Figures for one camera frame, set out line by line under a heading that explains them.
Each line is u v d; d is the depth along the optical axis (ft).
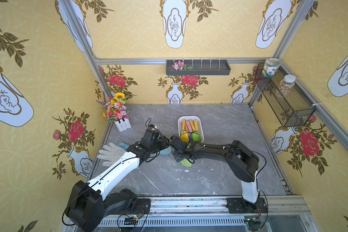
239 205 2.41
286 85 2.36
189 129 3.29
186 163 2.62
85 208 1.30
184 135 3.18
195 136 3.18
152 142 2.06
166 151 3.10
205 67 3.02
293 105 2.66
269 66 2.79
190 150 2.17
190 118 3.51
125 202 1.83
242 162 1.62
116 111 3.13
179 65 2.87
